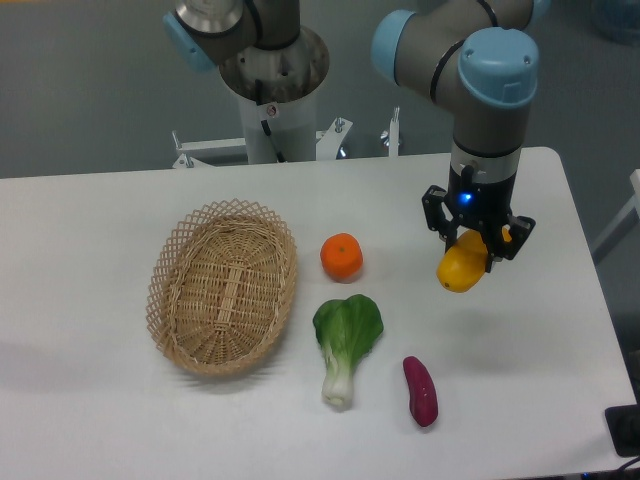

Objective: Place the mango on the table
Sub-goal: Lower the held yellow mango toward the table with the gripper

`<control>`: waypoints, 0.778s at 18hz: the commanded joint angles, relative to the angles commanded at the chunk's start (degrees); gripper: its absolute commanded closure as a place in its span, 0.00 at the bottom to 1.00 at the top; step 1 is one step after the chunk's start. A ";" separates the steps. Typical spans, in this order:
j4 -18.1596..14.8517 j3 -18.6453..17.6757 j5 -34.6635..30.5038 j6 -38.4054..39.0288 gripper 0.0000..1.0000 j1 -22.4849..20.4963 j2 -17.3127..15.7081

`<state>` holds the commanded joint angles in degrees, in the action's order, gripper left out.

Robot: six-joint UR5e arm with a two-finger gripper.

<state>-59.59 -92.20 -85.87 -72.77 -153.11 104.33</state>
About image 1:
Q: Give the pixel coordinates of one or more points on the woven wicker basket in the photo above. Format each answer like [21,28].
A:
[222,288]

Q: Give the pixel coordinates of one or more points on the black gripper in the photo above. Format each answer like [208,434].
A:
[468,202]

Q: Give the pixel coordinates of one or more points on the white frame at right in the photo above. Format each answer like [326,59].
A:
[620,226]

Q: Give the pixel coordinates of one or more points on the orange tangerine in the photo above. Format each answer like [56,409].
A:
[341,257]

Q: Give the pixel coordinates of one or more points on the white metal base frame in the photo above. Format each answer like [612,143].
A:
[328,145]

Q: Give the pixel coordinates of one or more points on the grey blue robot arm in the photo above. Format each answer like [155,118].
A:
[473,59]

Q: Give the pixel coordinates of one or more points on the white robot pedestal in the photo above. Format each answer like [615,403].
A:
[276,91]

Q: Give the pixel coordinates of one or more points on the green bok choy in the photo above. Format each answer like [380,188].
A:
[346,331]

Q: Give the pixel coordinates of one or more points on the black device at edge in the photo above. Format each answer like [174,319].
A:
[623,426]

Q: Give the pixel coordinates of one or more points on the purple sweet potato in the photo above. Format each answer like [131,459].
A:
[423,402]

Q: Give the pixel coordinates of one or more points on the yellow mango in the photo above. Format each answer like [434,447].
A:
[464,264]

